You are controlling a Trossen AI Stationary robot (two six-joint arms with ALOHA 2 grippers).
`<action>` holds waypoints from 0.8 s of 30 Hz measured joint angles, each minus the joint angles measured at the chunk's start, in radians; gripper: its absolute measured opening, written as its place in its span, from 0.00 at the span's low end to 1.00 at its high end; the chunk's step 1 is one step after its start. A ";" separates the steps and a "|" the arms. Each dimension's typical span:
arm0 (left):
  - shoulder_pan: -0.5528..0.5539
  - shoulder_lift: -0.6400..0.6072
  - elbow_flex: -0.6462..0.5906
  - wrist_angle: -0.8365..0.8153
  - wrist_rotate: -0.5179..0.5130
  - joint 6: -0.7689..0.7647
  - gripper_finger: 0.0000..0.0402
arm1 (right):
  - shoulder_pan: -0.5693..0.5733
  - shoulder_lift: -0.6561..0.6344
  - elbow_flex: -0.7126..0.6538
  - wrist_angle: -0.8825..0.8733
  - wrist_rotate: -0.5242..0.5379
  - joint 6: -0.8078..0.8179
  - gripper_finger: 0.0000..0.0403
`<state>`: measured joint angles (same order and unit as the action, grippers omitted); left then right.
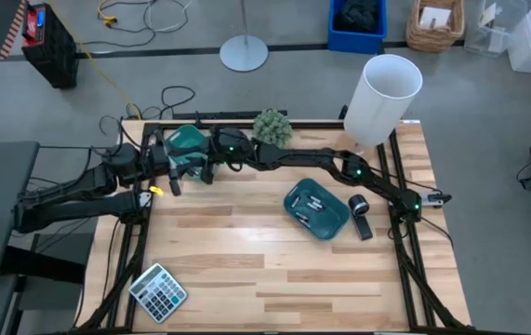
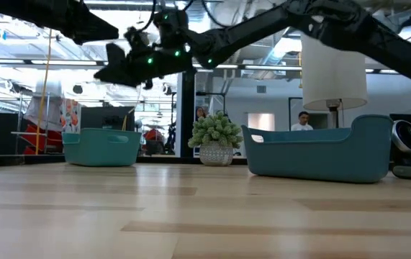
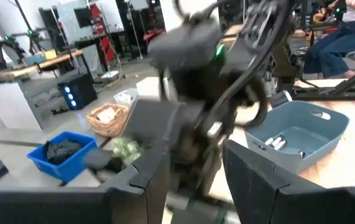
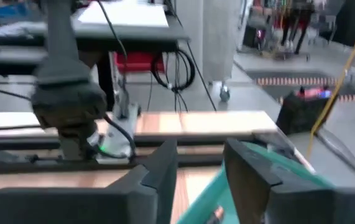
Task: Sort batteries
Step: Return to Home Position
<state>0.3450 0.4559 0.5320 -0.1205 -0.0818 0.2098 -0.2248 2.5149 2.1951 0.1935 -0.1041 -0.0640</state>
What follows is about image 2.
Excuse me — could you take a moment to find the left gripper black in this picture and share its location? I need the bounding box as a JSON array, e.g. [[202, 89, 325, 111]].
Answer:
[[46, 0, 119, 46]]

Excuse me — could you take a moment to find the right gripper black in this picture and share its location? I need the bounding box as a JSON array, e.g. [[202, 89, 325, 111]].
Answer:
[[93, 42, 196, 88]]

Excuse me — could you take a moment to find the black monitor screen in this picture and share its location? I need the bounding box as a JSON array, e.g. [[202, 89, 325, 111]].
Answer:
[[81, 106, 136, 131]]

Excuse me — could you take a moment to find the colourful patterned banner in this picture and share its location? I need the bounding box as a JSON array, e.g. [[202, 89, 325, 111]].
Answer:
[[60, 99, 82, 135]]

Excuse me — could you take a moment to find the red office chair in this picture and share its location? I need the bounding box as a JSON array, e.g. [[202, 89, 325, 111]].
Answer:
[[144, 128, 166, 156]]

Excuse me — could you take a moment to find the white cloth on rack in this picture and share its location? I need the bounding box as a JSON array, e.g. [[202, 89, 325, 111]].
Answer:
[[23, 81, 64, 132]]

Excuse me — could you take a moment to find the white black building column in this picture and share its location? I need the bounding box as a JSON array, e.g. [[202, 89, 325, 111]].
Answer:
[[174, 68, 197, 158]]

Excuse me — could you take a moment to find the light teal plastic bin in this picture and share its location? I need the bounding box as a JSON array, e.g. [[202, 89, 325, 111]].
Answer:
[[62, 127, 143, 168]]

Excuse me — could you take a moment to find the person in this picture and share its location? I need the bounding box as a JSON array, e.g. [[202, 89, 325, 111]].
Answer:
[[195, 105, 209, 122], [290, 111, 315, 132]]

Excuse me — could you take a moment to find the black red tool case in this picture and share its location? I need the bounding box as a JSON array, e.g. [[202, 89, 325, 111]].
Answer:
[[21, 124, 64, 155]]

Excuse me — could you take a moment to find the green succulent in pot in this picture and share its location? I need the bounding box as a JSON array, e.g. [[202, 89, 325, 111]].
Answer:
[[186, 110, 245, 167]]

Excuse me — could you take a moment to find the long ceiling light strip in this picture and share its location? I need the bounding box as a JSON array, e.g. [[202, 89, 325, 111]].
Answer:
[[366, 68, 411, 76], [215, 63, 302, 71]]

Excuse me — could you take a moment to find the white shade wooden base lamp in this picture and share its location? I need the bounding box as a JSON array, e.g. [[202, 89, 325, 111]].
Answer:
[[301, 34, 369, 130]]

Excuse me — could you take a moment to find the dark teal plastic bin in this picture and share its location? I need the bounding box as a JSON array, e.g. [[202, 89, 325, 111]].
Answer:
[[241, 114, 395, 184]]

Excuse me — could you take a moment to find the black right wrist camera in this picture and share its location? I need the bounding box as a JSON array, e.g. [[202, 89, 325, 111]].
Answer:
[[124, 25, 149, 50]]

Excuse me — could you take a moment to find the long yellow cable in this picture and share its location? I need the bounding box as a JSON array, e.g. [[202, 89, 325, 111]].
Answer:
[[34, 28, 54, 156]]

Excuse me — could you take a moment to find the silver ventilation duct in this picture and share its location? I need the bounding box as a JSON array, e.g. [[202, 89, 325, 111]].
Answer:
[[222, 0, 321, 80]]

